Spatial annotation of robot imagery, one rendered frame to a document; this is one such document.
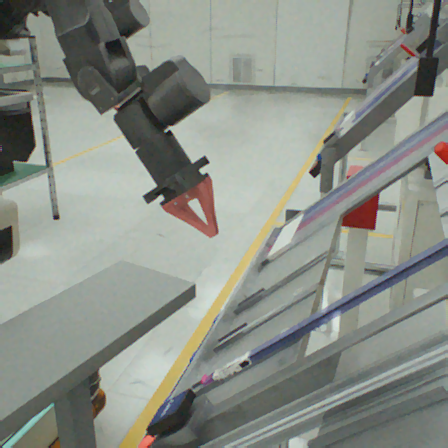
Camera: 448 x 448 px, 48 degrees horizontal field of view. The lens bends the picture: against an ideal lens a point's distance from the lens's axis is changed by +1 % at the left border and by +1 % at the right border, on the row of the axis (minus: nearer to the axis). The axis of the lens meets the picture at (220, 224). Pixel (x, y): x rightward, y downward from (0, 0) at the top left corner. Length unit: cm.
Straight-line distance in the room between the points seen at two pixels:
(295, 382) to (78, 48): 45
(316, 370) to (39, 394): 57
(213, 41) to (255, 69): 92
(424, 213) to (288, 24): 764
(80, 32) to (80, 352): 60
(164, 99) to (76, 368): 55
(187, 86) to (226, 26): 904
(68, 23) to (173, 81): 14
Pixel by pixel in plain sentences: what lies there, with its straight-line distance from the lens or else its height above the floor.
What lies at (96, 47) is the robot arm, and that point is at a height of 115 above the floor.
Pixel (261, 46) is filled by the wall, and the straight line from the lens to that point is 949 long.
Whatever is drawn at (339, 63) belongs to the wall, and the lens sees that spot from 927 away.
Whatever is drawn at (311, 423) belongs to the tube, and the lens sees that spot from 27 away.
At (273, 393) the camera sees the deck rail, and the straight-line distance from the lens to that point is 53.
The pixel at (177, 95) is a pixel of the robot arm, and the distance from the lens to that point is 62.
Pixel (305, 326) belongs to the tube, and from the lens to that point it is 59.
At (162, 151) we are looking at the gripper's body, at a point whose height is 103.
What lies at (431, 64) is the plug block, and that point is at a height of 113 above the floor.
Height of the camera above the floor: 118
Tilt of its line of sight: 22 degrees down
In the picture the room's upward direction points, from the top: straight up
